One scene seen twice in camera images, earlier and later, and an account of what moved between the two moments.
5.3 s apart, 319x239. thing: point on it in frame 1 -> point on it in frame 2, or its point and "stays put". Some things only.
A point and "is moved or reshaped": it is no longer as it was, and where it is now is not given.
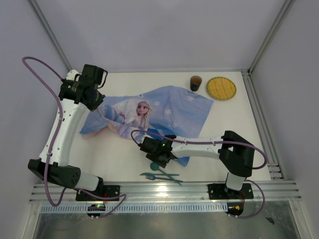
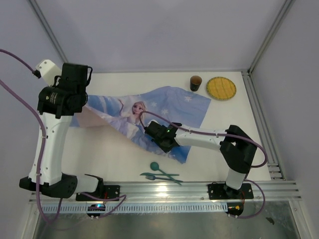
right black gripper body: [154, 157] -> [165, 147]
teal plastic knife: [150, 174] stays put
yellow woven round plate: [221, 88] stays put
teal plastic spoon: [155, 167] stays put
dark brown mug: [195, 81] stays put
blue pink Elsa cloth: [164, 109] is moved or reshaped
